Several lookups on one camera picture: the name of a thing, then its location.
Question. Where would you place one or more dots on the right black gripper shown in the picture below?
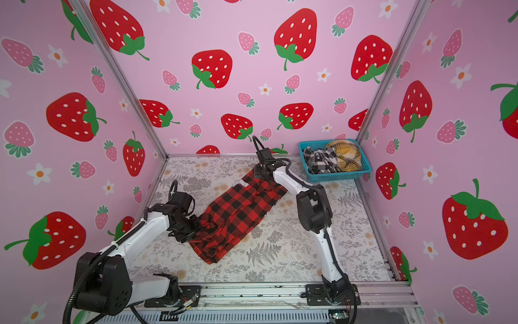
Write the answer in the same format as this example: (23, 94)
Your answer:
(257, 171)

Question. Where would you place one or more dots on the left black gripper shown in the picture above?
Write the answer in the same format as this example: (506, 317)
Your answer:
(184, 237)

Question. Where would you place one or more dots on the red black plaid shirt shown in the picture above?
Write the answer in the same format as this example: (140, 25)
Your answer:
(233, 215)

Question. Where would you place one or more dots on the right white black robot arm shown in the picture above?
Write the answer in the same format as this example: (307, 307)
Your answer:
(315, 216)

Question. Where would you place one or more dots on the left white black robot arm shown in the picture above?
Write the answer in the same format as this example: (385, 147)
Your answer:
(102, 282)

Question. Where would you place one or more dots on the black white plaid shirt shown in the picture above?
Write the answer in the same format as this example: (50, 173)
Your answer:
(320, 161)

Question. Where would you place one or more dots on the teal plastic basket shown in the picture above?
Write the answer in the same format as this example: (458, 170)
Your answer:
(314, 145)

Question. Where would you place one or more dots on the yellow plaid shirt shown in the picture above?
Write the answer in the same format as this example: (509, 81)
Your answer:
(349, 157)

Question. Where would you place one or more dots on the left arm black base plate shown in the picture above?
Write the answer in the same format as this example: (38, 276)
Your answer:
(177, 299)

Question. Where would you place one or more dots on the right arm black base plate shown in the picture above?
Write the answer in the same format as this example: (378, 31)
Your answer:
(321, 295)

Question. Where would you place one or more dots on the aluminium rail frame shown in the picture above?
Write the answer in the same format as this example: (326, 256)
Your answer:
(298, 302)

